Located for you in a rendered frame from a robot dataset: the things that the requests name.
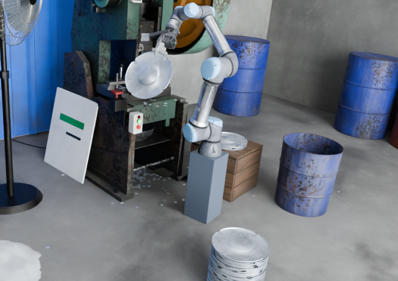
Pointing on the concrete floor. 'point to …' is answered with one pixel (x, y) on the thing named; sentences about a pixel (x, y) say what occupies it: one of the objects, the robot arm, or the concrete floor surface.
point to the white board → (71, 133)
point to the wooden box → (240, 169)
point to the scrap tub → (307, 173)
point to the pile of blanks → (234, 268)
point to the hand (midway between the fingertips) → (155, 55)
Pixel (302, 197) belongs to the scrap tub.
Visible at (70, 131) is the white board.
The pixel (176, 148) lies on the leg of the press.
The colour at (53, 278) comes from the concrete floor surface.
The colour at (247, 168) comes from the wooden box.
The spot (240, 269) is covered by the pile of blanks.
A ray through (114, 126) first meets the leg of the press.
